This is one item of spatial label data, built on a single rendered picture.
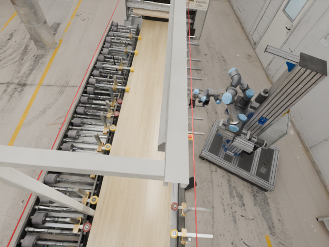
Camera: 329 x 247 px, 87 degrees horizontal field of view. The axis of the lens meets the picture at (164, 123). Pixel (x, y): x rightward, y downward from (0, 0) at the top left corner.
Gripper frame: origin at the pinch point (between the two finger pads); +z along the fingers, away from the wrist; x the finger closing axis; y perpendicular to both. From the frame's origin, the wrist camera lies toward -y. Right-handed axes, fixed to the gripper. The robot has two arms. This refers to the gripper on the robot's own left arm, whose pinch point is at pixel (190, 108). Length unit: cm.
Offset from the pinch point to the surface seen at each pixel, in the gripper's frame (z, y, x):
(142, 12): -6, 244, 104
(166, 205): 6, -132, 27
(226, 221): 96, -135, -76
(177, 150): -149, -136, 41
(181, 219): 26, -143, 7
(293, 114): 85, 83, -251
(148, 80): 9, 55, 68
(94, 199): 6, -132, 104
